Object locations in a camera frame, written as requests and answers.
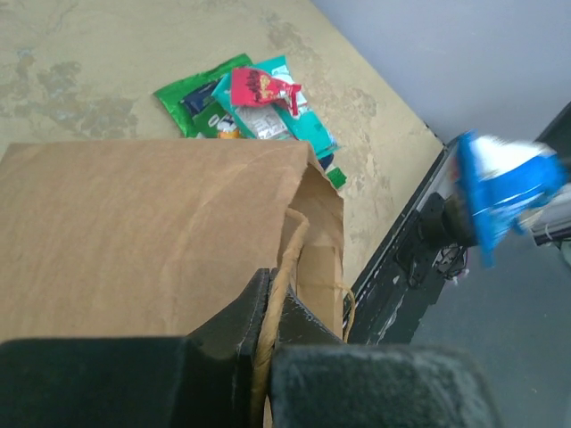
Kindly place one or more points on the teal snack packet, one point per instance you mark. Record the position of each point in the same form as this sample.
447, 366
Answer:
272, 122

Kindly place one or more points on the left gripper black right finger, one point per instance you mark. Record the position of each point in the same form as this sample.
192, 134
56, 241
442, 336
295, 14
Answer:
330, 384

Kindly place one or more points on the brown paper bag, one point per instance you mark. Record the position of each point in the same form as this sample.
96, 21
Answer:
113, 239

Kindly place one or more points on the green Chuba snack bag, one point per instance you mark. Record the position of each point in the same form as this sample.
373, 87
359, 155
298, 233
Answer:
171, 95

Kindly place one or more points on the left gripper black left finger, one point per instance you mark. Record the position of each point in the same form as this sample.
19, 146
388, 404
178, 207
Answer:
202, 379

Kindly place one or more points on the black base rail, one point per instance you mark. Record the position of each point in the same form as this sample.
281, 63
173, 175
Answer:
430, 247

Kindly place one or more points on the blue Kettle chips bag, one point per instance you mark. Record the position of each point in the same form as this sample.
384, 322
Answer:
208, 117

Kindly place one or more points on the red snack packet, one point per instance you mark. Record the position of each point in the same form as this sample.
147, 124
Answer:
252, 87

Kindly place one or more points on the small blue snack packet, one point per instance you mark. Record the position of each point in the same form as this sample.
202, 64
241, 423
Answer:
499, 180

